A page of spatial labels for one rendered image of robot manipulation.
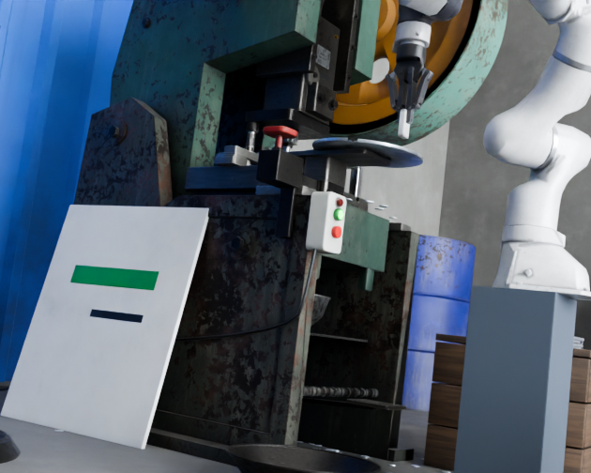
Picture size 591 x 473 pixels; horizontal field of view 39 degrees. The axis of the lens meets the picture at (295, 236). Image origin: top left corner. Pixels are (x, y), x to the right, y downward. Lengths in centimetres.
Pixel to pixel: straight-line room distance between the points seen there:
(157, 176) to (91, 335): 45
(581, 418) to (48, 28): 219
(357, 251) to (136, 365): 63
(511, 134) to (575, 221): 359
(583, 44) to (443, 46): 79
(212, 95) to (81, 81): 102
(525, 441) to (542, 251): 39
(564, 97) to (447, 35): 78
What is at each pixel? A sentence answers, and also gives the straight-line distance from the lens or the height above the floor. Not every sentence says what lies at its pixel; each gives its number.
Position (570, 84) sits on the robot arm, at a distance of 184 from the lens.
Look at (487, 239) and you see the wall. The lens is 558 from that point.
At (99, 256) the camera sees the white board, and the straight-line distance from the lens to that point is 226.
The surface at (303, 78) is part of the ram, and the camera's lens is 225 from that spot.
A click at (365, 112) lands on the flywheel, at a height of 101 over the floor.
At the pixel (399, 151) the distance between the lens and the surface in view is 206.
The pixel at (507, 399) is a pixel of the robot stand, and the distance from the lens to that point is 178.
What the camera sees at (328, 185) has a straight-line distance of 215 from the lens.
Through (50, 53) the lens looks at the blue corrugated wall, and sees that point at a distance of 316.
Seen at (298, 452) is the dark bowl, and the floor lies 6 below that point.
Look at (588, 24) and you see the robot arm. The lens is 183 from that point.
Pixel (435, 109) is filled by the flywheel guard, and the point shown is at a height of 101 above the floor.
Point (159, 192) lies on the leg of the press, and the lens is 221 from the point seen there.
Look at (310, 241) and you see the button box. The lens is 185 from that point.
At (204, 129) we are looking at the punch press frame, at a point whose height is 83.
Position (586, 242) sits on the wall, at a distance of 536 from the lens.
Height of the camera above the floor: 30
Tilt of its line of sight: 7 degrees up
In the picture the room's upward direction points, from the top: 7 degrees clockwise
